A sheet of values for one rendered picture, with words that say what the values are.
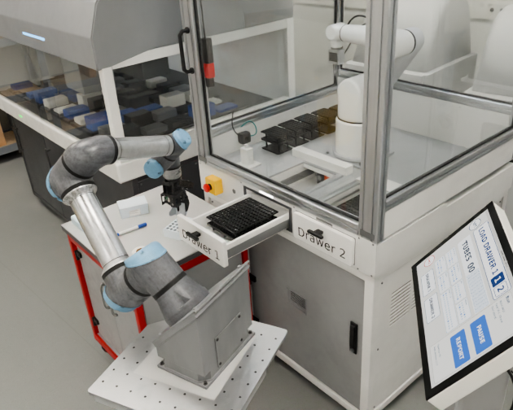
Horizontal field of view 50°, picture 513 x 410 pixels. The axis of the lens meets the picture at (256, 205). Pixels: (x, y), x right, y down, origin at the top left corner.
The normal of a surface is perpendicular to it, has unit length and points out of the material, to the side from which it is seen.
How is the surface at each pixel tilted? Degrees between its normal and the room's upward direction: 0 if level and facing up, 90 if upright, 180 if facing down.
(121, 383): 0
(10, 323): 0
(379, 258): 90
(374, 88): 90
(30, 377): 0
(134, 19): 90
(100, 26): 90
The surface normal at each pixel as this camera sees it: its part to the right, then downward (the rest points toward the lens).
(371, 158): -0.75, 0.36
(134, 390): -0.06, -0.87
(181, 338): -0.52, 0.44
